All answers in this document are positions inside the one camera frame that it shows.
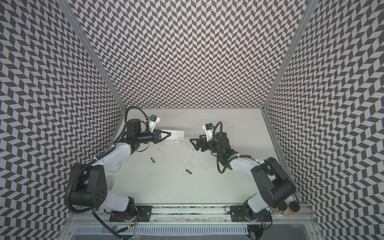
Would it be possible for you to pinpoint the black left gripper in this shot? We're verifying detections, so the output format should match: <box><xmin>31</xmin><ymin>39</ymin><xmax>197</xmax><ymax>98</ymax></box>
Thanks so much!
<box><xmin>136</xmin><ymin>128</ymin><xmax>172</xmax><ymax>144</ymax></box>

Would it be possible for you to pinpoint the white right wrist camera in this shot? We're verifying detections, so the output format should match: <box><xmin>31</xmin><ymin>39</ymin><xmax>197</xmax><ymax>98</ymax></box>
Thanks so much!
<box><xmin>203</xmin><ymin>123</ymin><xmax>215</xmax><ymax>142</ymax></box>

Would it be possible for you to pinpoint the white remote with green buttons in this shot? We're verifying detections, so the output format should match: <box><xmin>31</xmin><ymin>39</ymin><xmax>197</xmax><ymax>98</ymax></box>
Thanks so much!
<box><xmin>164</xmin><ymin>130</ymin><xmax>185</xmax><ymax>141</ymax></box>

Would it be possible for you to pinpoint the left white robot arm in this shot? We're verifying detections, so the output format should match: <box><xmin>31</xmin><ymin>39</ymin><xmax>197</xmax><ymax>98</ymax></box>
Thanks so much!
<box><xmin>65</xmin><ymin>114</ymin><xmax>171</xmax><ymax>215</ymax></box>

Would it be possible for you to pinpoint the white battery cover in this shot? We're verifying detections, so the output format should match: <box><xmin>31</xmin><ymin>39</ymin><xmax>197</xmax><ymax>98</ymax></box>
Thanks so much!
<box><xmin>185</xmin><ymin>162</ymin><xmax>194</xmax><ymax>170</ymax></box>

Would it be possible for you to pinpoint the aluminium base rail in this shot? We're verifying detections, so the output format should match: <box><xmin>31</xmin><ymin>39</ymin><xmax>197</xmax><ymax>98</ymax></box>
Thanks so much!
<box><xmin>64</xmin><ymin>203</ymin><xmax>316</xmax><ymax>226</ymax></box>

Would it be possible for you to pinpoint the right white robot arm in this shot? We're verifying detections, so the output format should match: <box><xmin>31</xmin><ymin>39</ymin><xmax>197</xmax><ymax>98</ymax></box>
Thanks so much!
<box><xmin>190</xmin><ymin>122</ymin><xmax>297</xmax><ymax>222</ymax></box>

